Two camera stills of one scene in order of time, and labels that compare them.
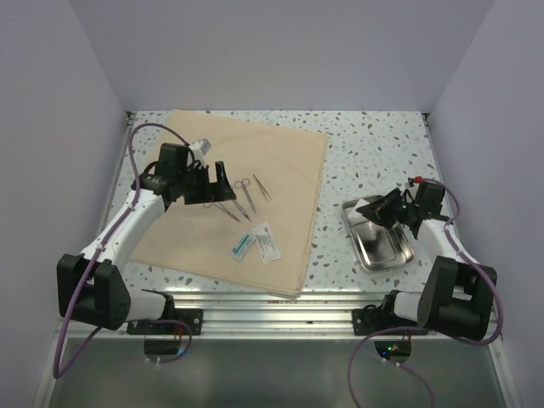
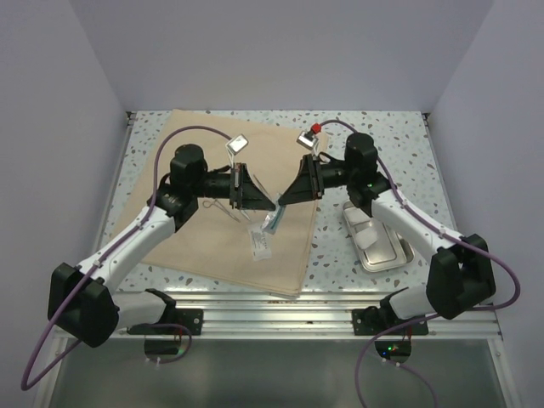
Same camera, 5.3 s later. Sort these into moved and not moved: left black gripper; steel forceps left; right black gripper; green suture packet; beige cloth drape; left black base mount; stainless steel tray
Moved: left black gripper; right black gripper; green suture packet
Not moved: stainless steel tray; left black base mount; steel forceps left; beige cloth drape
